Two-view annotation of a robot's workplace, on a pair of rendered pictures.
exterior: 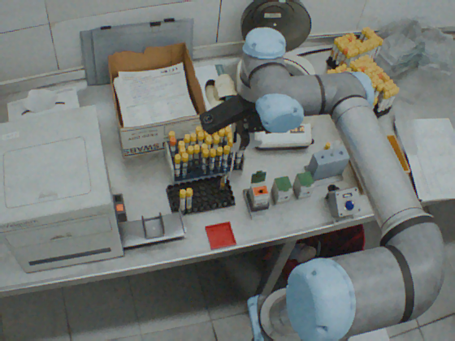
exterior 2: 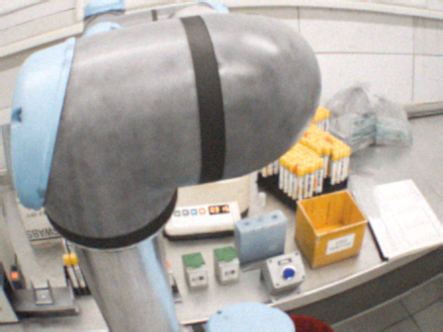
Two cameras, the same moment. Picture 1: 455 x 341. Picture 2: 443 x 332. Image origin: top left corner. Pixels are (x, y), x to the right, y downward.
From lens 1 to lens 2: 0.61 m
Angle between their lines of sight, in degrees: 28
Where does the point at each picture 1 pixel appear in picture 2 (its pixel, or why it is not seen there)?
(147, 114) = not seen: hidden behind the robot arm
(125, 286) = not seen: outside the picture
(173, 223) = (63, 294)
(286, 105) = (103, 27)
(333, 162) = (264, 229)
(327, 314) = (23, 83)
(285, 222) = (203, 305)
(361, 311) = (82, 71)
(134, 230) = (26, 297)
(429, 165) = (395, 223)
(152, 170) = (53, 255)
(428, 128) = (391, 191)
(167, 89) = not seen: hidden behind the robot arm
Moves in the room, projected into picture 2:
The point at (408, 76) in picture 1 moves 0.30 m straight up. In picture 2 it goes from (366, 152) to (370, 63)
